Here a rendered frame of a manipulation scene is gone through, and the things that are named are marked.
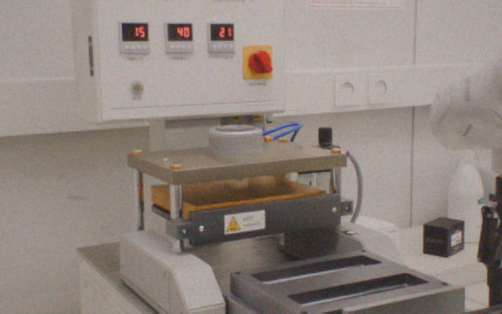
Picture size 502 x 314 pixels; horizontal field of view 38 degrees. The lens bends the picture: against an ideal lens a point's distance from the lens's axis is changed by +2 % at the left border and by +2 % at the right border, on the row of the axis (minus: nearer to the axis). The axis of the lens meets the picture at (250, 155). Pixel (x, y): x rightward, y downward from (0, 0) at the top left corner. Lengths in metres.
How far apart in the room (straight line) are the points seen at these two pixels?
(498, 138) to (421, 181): 0.88
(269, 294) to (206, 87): 0.46
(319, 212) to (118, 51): 0.38
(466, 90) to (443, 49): 1.05
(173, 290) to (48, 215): 0.61
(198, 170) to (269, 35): 0.36
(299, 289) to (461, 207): 1.01
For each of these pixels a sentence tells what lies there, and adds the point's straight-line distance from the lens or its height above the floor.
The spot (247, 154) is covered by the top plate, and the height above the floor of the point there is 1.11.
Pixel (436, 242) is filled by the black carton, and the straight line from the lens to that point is 1.69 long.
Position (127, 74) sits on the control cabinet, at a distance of 1.12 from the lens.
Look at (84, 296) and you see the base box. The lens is 1.28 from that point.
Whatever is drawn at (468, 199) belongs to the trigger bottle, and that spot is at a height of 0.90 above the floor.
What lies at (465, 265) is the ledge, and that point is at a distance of 1.64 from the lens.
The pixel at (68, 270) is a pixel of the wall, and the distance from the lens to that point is 1.49.
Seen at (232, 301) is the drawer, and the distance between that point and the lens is 0.87.
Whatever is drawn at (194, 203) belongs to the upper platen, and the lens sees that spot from 0.97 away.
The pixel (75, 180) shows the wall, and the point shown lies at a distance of 1.46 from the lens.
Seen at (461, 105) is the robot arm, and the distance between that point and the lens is 0.93.
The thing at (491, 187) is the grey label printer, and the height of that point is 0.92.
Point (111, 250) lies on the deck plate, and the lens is 1.25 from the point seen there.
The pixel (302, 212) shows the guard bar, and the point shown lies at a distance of 1.01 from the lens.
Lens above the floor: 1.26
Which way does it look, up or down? 9 degrees down
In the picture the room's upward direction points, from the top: 1 degrees counter-clockwise
